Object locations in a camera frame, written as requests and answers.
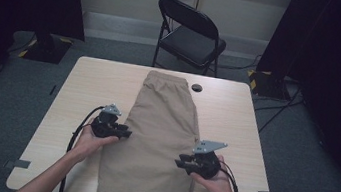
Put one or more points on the beige shorts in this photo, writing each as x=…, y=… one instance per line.
x=155, y=141

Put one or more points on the person's right hand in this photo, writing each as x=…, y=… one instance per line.
x=218, y=185

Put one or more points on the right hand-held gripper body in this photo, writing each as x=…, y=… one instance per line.
x=206, y=165

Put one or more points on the black folding chair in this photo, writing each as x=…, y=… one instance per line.
x=192, y=43

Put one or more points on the black stand base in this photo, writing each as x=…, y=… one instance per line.
x=45, y=49
x=267, y=84

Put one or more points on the person's left hand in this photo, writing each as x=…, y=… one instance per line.
x=89, y=146

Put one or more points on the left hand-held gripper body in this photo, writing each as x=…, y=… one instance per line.
x=103, y=127

